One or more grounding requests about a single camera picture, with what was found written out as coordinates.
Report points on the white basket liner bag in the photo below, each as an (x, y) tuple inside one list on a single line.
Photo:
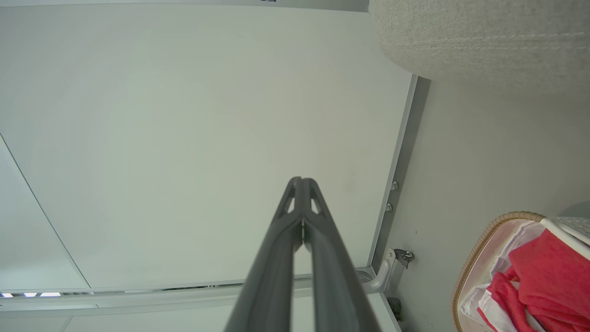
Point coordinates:
[(511, 251)]

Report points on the red and white garment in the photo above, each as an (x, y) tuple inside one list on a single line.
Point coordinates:
[(548, 272)]

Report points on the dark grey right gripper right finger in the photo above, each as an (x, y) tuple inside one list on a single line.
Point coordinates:
[(334, 286)]

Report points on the grey fabric sofa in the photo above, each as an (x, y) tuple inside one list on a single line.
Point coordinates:
[(484, 37)]

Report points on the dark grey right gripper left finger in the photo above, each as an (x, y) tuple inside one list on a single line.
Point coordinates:
[(272, 276)]

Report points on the grey partition foot with caster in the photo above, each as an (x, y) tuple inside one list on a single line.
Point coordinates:
[(380, 276)]

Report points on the white wicker-rimmed laundry basket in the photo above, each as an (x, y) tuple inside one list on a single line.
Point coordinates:
[(465, 276)]

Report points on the black caster wheel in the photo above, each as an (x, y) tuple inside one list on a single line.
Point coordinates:
[(404, 256)]

